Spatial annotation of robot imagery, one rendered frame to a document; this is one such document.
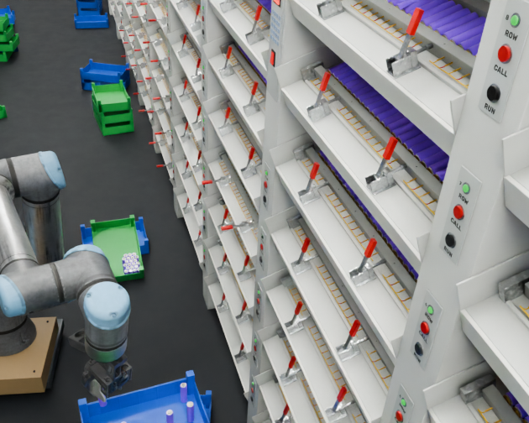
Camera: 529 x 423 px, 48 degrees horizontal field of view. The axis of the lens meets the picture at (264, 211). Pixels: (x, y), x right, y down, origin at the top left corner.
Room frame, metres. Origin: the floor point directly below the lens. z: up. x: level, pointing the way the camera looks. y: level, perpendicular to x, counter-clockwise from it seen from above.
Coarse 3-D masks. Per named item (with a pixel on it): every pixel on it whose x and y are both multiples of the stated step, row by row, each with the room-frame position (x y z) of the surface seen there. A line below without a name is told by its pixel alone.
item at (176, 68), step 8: (168, 0) 2.56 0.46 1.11; (176, 16) 2.55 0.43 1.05; (176, 24) 2.55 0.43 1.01; (168, 32) 2.59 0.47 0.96; (168, 40) 2.60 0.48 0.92; (168, 56) 2.62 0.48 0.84; (176, 64) 2.54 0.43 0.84; (176, 72) 2.54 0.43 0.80; (176, 104) 2.54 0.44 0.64; (176, 112) 2.54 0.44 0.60; (176, 136) 2.54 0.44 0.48; (176, 144) 2.54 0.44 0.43; (176, 152) 2.54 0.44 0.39; (176, 168) 2.54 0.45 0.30; (176, 176) 2.54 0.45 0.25; (176, 184) 2.54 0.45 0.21; (176, 200) 2.54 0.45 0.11; (176, 208) 2.55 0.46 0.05
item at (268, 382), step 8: (272, 368) 1.23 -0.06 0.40; (256, 376) 1.21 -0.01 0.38; (264, 376) 1.22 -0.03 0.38; (272, 376) 1.22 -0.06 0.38; (264, 384) 1.22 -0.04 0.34; (272, 384) 1.21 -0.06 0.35; (264, 392) 1.19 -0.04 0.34; (272, 392) 1.19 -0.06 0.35; (280, 392) 1.18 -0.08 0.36; (264, 400) 1.16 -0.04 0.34; (272, 400) 1.16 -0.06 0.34; (280, 400) 1.15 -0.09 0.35; (272, 408) 1.13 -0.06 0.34; (280, 408) 1.13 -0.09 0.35; (288, 408) 1.07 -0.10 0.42; (272, 416) 1.11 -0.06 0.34; (280, 416) 1.10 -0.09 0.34; (288, 416) 1.10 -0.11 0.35
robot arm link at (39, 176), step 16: (16, 160) 1.45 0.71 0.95; (32, 160) 1.46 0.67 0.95; (48, 160) 1.47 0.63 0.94; (16, 176) 1.40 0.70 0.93; (32, 176) 1.42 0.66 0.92; (48, 176) 1.44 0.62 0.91; (16, 192) 1.39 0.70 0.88; (32, 192) 1.42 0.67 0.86; (48, 192) 1.45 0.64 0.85; (32, 208) 1.45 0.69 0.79; (48, 208) 1.47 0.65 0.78; (32, 224) 1.47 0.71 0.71; (48, 224) 1.48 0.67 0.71; (32, 240) 1.50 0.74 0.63; (48, 240) 1.50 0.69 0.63; (48, 256) 1.52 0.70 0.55
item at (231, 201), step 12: (204, 156) 1.87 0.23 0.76; (216, 156) 1.88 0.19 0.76; (216, 168) 1.84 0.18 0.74; (240, 180) 1.73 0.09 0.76; (228, 192) 1.68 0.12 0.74; (228, 204) 1.62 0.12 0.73; (240, 204) 1.61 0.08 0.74; (252, 204) 1.59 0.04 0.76; (240, 216) 1.55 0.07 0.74; (252, 240) 1.43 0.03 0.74; (252, 252) 1.38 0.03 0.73
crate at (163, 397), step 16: (160, 384) 1.04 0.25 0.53; (176, 384) 1.05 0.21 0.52; (192, 384) 1.05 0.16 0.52; (80, 400) 0.95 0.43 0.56; (112, 400) 0.98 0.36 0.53; (128, 400) 1.00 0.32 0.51; (144, 400) 1.02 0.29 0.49; (160, 400) 1.02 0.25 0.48; (176, 400) 1.03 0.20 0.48; (192, 400) 1.03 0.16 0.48; (96, 416) 0.96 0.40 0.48; (112, 416) 0.97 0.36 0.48; (128, 416) 0.97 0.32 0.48; (144, 416) 0.97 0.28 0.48; (160, 416) 0.97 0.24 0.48; (176, 416) 0.98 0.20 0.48
